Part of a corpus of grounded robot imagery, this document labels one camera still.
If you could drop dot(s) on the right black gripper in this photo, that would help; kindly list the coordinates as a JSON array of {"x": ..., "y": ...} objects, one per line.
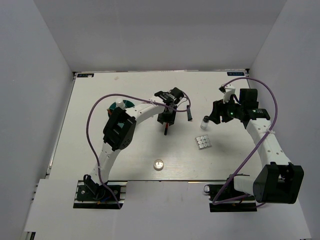
[{"x": 218, "y": 109}]

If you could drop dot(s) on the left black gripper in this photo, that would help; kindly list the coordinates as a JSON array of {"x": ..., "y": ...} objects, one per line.
[{"x": 170, "y": 119}]

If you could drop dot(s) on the red lip gloss tube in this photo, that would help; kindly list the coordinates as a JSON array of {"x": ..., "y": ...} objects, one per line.
[{"x": 166, "y": 128}]

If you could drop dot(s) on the white bottle black cap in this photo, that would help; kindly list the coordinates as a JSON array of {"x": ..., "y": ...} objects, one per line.
[{"x": 205, "y": 122}]

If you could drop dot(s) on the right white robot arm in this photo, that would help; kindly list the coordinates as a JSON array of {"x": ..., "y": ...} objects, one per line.
[{"x": 279, "y": 180}]

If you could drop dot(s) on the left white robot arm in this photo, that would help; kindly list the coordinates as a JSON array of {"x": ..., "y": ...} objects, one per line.
[{"x": 119, "y": 129}]

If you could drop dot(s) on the black mascara tube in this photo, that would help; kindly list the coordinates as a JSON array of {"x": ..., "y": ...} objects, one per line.
[{"x": 189, "y": 114}]

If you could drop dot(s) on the clear eyeshadow palette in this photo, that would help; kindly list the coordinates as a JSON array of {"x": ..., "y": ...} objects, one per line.
[{"x": 203, "y": 142}]

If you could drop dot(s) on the teal round organizer container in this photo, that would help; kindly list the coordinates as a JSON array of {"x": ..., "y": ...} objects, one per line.
[{"x": 112, "y": 107}]

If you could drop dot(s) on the small round cream jar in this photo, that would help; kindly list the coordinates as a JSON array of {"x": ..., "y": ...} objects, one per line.
[{"x": 158, "y": 165}]

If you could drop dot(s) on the white round bottle in organizer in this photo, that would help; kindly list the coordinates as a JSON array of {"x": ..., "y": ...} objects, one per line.
[{"x": 119, "y": 103}]

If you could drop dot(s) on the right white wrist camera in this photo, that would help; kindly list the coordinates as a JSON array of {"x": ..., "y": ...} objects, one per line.
[{"x": 227, "y": 91}]

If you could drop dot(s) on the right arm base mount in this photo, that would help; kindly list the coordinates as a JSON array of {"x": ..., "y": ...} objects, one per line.
[{"x": 230, "y": 200}]

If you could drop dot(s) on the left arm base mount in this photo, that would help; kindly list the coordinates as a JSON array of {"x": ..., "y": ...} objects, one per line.
[{"x": 100, "y": 198}]

